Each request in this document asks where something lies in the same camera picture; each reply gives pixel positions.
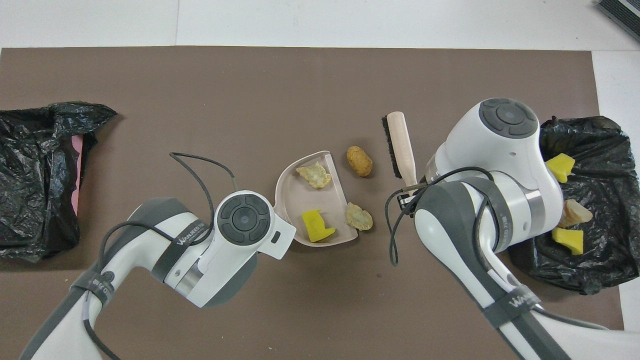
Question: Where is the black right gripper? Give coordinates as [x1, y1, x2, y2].
[398, 184, 426, 215]

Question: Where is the pale foam scrap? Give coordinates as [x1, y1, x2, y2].
[296, 161, 332, 190]
[346, 202, 374, 231]

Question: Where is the beige hand brush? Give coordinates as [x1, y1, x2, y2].
[382, 111, 418, 188]

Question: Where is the brown cork-like lump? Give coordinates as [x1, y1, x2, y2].
[347, 145, 374, 178]

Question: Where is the yellow notched sponge piece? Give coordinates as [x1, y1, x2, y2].
[301, 209, 337, 243]

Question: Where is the beige plastic dustpan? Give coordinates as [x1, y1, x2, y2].
[274, 150, 359, 247]

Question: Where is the thick yellow sponge piece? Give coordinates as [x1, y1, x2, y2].
[545, 153, 576, 183]

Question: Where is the yellow sponge with green backing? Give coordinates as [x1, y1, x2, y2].
[551, 227, 585, 256]

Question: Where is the beige layered sponge chunk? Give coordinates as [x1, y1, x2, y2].
[557, 199, 593, 228]

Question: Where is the black bag lined trash bin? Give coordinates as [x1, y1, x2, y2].
[510, 116, 640, 296]

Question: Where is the pink plastic bin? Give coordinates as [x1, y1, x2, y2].
[71, 135, 83, 216]

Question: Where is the right black lined bin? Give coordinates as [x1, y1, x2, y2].
[0, 102, 118, 263]

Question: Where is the brown table mat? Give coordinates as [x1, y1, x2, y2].
[0, 46, 626, 360]

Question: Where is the dark ribbed panel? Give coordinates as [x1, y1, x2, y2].
[596, 0, 640, 43]

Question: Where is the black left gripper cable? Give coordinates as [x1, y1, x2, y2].
[82, 152, 240, 360]

